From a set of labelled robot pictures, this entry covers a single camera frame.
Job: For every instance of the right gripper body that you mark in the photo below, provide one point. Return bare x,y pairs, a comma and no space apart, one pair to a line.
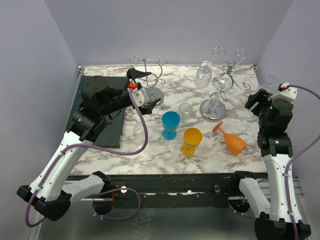
263,120

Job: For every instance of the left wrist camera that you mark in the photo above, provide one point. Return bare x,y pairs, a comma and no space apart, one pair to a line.
140,96

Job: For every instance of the aluminium rail frame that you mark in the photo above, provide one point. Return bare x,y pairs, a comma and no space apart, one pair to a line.
35,231

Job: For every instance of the clear ribbed wine glass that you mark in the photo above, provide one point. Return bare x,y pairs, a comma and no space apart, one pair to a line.
274,84

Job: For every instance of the tall clear flute glass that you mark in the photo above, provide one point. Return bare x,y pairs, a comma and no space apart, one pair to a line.
222,84

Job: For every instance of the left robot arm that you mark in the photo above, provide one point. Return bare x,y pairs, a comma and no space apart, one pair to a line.
48,194

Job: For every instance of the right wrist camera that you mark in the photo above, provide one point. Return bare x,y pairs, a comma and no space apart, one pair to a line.
286,93

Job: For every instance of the scrolled chrome glass rack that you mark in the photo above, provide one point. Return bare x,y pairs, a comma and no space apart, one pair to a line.
213,109

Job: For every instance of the blue plastic goblet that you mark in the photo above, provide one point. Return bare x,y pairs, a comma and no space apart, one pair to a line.
170,123

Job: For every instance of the small clear wine glass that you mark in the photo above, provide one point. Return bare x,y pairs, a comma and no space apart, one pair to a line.
203,75

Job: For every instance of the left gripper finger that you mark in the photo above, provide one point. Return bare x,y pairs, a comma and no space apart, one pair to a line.
148,108
133,74

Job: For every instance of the short ribbed clear glass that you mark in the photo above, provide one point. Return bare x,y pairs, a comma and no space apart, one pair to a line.
185,111

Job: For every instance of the orange plastic goblet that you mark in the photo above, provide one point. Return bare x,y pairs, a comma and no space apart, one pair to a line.
233,142

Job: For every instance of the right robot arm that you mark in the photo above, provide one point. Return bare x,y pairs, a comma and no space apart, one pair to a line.
277,217

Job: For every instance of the clear stemmed wine glass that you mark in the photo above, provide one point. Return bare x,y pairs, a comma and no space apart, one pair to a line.
139,133

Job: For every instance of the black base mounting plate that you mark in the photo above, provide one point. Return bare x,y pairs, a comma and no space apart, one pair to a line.
174,190

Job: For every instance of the round chrome glass rack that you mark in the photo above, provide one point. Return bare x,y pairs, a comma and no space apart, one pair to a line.
149,83

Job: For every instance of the yellow plastic goblet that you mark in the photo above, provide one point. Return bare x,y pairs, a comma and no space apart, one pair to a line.
192,137

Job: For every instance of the dark tool mat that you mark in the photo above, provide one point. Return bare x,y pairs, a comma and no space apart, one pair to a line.
110,137

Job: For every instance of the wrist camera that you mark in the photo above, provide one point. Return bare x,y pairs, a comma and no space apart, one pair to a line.
286,93
140,96

